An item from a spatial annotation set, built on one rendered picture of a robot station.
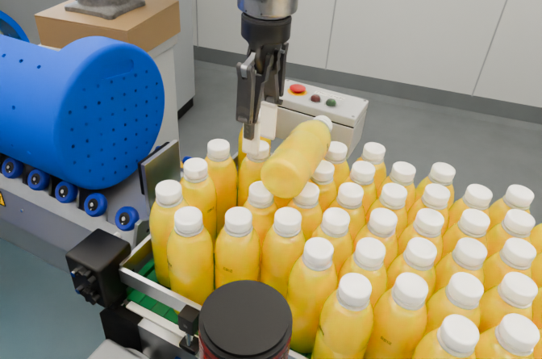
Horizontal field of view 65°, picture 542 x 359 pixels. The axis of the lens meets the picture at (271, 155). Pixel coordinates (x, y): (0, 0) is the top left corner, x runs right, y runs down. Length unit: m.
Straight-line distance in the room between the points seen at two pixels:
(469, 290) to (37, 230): 0.81
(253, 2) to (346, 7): 2.85
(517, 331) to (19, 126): 0.78
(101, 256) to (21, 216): 0.37
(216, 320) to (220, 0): 3.51
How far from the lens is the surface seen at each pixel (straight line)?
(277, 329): 0.30
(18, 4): 3.09
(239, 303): 0.31
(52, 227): 0.98
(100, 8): 1.45
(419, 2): 3.42
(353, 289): 0.55
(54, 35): 1.50
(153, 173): 0.82
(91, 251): 0.73
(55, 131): 0.77
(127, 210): 0.82
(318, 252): 0.58
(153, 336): 0.75
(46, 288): 2.07
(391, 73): 3.58
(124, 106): 0.86
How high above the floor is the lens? 1.51
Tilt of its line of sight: 34 degrees down
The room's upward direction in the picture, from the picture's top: 5 degrees clockwise
